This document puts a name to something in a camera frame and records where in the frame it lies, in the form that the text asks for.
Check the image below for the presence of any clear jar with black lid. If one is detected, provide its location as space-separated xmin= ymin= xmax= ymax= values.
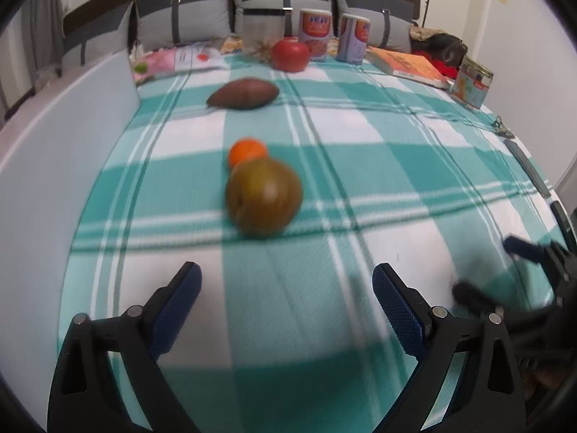
xmin=242 ymin=8 xmax=286 ymax=53

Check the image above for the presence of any white cardboard box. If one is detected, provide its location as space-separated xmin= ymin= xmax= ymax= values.
xmin=0 ymin=49 xmax=142 ymax=416

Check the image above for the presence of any dark bag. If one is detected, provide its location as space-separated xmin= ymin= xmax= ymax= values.
xmin=409 ymin=25 xmax=470 ymax=80

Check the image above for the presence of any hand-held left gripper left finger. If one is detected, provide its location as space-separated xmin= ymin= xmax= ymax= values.
xmin=47 ymin=261 xmax=203 ymax=433

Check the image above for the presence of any teal white checked cloth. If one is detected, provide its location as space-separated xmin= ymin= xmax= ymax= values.
xmin=56 ymin=47 xmax=569 ymax=433

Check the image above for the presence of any red apple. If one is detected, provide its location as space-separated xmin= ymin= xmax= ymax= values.
xmin=270 ymin=38 xmax=311 ymax=73

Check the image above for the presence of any pink printed packet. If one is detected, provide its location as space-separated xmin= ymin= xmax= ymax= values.
xmin=130 ymin=49 xmax=182 ymax=86

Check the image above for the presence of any red white tin can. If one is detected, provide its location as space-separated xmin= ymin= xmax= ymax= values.
xmin=298 ymin=8 xmax=334 ymax=63

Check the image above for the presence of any small orange tangerine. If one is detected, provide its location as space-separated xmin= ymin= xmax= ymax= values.
xmin=228 ymin=138 xmax=269 ymax=171

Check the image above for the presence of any colourful printed tin can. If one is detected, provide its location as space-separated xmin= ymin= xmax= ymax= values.
xmin=452 ymin=56 xmax=495 ymax=110

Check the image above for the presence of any orange book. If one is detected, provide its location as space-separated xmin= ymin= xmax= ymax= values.
xmin=364 ymin=46 xmax=452 ymax=90

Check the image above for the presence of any grey curtain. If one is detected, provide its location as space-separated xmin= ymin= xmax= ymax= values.
xmin=0 ymin=0 xmax=64 ymax=118

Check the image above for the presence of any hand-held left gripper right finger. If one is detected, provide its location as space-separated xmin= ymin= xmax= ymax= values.
xmin=372 ymin=262 xmax=527 ymax=433

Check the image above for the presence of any bunch of keys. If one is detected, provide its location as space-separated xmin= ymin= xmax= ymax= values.
xmin=489 ymin=116 xmax=515 ymax=140

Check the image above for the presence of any purple red tin can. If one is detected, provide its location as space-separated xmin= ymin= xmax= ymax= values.
xmin=336 ymin=13 xmax=372 ymax=65

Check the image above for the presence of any dark green brown tomato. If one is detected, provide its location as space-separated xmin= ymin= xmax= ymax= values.
xmin=225 ymin=157 xmax=304 ymax=238

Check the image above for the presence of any black strap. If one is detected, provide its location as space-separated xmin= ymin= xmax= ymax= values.
xmin=503 ymin=139 xmax=553 ymax=198

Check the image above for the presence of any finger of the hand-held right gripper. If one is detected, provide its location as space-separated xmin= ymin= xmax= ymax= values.
xmin=452 ymin=281 xmax=519 ymax=321
xmin=503 ymin=235 xmax=557 ymax=264

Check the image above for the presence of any large brown sweet potato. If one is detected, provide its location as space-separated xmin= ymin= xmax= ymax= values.
xmin=206 ymin=78 xmax=281 ymax=111

